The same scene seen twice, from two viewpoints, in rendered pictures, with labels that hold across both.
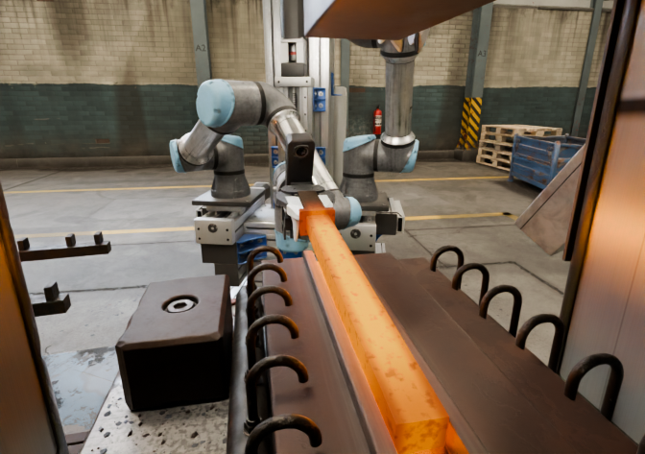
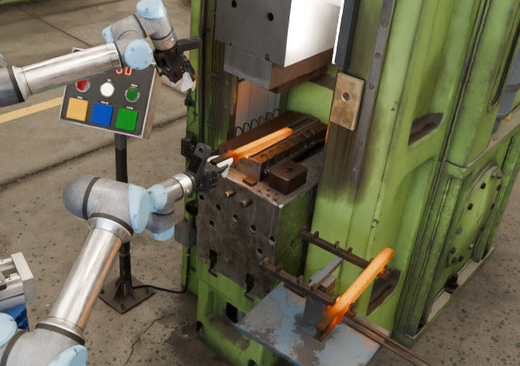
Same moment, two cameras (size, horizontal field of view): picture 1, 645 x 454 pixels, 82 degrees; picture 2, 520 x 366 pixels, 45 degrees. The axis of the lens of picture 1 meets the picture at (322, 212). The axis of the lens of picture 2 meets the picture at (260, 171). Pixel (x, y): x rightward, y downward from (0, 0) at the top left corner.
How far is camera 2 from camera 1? 240 cm
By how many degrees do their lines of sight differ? 113
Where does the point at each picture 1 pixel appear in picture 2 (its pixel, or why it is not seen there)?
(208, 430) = not seen: hidden behind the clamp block
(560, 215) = (149, 121)
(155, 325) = (299, 167)
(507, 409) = (274, 128)
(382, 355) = (282, 132)
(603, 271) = (238, 110)
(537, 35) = not seen: outside the picture
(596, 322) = (238, 120)
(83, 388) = (283, 316)
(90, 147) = not seen: outside the picture
